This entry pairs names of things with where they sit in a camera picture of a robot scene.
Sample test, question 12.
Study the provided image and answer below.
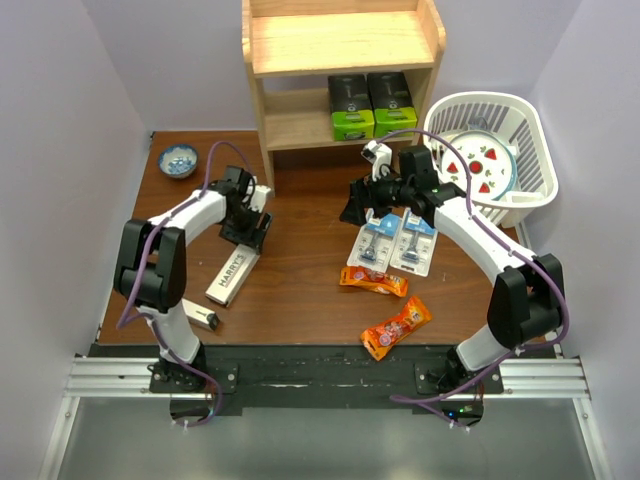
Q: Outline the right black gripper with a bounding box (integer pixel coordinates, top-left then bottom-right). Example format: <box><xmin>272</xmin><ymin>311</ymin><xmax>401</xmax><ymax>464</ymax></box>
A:
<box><xmin>340</xmin><ymin>165</ymin><xmax>414</xmax><ymax>227</ymax></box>

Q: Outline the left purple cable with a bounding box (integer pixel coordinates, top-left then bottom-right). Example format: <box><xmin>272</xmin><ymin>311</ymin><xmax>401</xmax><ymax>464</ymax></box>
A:
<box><xmin>115</xmin><ymin>141</ymin><xmax>251</xmax><ymax>429</ymax></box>

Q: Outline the blue razor blister pack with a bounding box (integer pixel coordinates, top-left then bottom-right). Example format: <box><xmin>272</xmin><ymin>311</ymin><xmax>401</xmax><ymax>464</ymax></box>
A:
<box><xmin>390</xmin><ymin>209</ymin><xmax>438</xmax><ymax>277</ymax></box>
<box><xmin>346</xmin><ymin>209</ymin><xmax>401</xmax><ymax>273</ymax></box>

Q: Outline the left blue razor blister pack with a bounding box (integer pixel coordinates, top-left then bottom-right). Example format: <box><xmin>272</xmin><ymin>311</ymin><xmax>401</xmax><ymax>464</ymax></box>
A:
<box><xmin>346</xmin><ymin>209</ymin><xmax>401</xmax><ymax>273</ymax></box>

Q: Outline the silver Harry's razor box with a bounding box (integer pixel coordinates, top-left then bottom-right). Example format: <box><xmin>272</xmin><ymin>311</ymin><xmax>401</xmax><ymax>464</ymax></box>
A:
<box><xmin>182</xmin><ymin>299</ymin><xmax>220</xmax><ymax>331</ymax></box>

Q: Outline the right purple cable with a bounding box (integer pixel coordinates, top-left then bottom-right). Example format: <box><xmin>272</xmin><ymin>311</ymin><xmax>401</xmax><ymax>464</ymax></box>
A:
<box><xmin>389</xmin><ymin>128</ymin><xmax>571</xmax><ymax>421</ymax></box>

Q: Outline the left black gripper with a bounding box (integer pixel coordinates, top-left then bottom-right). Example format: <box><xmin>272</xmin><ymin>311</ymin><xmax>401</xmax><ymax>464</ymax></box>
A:
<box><xmin>219</xmin><ymin>202</ymin><xmax>272</xmax><ymax>253</ymax></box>

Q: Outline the aluminium rail frame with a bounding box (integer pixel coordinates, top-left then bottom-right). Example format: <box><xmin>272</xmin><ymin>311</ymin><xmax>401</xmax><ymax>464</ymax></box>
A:
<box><xmin>37</xmin><ymin>224</ymin><xmax>614</xmax><ymax>480</ymax></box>

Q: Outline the blue white ceramic bowl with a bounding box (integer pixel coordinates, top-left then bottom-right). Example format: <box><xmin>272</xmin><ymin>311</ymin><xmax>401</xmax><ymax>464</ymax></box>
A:
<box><xmin>157</xmin><ymin>144</ymin><xmax>198</xmax><ymax>179</ymax></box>

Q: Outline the black green razor box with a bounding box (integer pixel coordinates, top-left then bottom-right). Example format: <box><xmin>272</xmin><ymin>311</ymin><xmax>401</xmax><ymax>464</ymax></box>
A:
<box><xmin>328</xmin><ymin>74</ymin><xmax>375</xmax><ymax>141</ymax></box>
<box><xmin>367</xmin><ymin>71</ymin><xmax>418</xmax><ymax>138</ymax></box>

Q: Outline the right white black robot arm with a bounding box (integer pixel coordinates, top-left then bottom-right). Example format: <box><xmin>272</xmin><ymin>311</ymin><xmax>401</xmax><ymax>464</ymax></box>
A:
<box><xmin>340</xmin><ymin>140</ymin><xmax>569</xmax><ymax>393</ymax></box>

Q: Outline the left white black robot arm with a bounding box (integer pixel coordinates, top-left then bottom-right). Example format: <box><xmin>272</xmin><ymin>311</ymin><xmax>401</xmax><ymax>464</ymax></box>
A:
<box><xmin>113</xmin><ymin>167</ymin><xmax>273</xmax><ymax>392</ymax></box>

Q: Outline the white watermelon pattern plate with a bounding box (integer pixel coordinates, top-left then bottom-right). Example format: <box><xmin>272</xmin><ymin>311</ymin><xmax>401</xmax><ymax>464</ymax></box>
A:
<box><xmin>435</xmin><ymin>130</ymin><xmax>517</xmax><ymax>201</ymax></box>

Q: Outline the wooden two-tier shelf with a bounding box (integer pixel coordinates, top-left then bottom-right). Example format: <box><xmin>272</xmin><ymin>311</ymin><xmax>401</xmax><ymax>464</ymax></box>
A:
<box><xmin>242</xmin><ymin>0</ymin><xmax>447</xmax><ymax>186</ymax></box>

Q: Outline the white plastic laundry basket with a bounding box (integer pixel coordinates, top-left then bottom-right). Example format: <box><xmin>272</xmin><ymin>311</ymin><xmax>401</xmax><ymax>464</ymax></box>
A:
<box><xmin>424</xmin><ymin>91</ymin><xmax>558</xmax><ymax>227</ymax></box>

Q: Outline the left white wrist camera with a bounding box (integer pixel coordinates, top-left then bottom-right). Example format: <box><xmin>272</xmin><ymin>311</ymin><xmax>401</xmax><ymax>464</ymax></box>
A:
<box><xmin>248</xmin><ymin>176</ymin><xmax>273</xmax><ymax>212</ymax></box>

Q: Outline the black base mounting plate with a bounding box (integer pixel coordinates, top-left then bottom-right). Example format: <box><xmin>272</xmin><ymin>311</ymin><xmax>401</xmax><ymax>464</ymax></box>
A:
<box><xmin>87</xmin><ymin>342</ymin><xmax>557</xmax><ymax>426</ymax></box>

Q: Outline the orange razor bag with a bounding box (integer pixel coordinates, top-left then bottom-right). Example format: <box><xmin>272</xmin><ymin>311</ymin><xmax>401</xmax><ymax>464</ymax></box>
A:
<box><xmin>360</xmin><ymin>296</ymin><xmax>433</xmax><ymax>361</ymax></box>
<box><xmin>339</xmin><ymin>266</ymin><xmax>409</xmax><ymax>298</ymax></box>

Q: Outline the upper orange razor bag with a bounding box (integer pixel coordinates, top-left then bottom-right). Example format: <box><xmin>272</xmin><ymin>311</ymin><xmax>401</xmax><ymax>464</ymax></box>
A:
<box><xmin>339</xmin><ymin>266</ymin><xmax>409</xmax><ymax>298</ymax></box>

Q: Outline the purple cable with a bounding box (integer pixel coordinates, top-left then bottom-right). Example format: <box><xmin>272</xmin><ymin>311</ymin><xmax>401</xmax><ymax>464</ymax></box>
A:
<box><xmin>115</xmin><ymin>141</ymin><xmax>251</xmax><ymax>429</ymax></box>
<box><xmin>389</xmin><ymin>128</ymin><xmax>571</xmax><ymax>421</ymax></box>

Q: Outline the lower orange razor bag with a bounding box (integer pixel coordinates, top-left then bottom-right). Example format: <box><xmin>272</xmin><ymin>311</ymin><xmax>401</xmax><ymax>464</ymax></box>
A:
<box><xmin>360</xmin><ymin>296</ymin><xmax>433</xmax><ymax>361</ymax></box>

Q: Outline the right blue razor blister pack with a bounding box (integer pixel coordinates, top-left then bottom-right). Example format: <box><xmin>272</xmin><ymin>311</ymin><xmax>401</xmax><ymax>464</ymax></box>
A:
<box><xmin>390</xmin><ymin>209</ymin><xmax>438</xmax><ymax>277</ymax></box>

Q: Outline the white Harry's razor box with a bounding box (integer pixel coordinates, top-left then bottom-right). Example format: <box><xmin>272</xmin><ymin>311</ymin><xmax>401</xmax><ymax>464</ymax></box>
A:
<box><xmin>205</xmin><ymin>245</ymin><xmax>260</xmax><ymax>306</ymax></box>

